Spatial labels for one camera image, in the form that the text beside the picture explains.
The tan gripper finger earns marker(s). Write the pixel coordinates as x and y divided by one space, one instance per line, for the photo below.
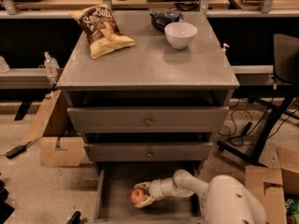
142 185
145 201

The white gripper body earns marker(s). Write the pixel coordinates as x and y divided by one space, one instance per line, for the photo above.
155 189

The red apple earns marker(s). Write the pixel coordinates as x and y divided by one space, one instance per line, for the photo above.
137 195

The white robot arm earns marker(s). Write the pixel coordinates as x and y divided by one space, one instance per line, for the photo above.
225 199

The open bottom grey drawer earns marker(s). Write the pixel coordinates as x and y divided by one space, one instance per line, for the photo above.
116 181

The middle grey drawer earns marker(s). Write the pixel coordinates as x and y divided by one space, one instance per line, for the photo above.
148 152

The grey drawer cabinet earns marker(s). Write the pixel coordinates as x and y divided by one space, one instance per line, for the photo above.
150 74

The top grey drawer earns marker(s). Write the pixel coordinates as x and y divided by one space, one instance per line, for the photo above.
207 119

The cardboard box left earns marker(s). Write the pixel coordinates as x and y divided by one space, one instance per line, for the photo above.
52 127

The cardboard box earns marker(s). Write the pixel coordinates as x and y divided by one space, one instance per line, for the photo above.
273 186
52 127

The cardboard box right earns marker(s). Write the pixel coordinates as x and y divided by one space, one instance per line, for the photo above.
273 186

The black power adapter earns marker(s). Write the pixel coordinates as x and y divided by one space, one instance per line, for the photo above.
14 152

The green package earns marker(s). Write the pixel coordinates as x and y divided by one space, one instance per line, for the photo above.
292 210

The white bowl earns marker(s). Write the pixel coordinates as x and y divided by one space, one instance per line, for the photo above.
180 34

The clear plastic bottle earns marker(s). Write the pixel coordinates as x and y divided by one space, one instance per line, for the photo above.
51 64

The white pump dispenser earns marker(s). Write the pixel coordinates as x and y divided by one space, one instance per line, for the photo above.
225 48

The blue snack bag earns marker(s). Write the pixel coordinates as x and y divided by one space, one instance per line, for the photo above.
160 19

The sea salt chips bag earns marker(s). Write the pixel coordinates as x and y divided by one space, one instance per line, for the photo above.
101 29

